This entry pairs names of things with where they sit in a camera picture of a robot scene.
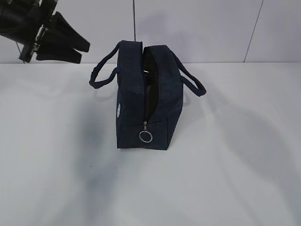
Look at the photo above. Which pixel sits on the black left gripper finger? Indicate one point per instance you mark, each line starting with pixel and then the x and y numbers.
pixel 59 32
pixel 57 53

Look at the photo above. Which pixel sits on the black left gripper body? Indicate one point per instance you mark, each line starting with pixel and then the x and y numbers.
pixel 39 17

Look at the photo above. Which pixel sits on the dark blue lunch bag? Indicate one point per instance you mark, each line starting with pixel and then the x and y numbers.
pixel 150 92

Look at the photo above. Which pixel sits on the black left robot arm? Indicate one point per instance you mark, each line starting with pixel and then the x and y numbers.
pixel 12 21

